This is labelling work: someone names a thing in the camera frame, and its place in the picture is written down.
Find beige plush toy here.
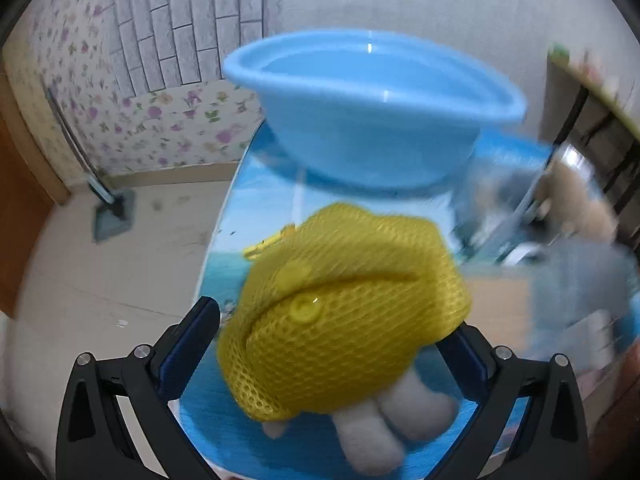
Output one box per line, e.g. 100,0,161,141
541,161,619,242

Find yellow mesh bag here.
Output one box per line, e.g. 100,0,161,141
216,202,473,421

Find yellow-edged folding side table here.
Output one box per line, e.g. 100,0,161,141
546,44,640,248

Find brown wooden door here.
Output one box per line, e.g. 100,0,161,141
0,67,72,313

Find light blue plastic basin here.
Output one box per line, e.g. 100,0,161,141
222,30,528,189

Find grey dustpan with metal handle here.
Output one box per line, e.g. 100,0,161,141
46,86,137,244

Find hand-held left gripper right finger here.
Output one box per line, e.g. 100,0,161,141
435,322,593,480

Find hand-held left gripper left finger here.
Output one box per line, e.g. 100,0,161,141
56,296,221,480

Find white fluffy plush item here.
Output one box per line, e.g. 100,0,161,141
260,374,458,476

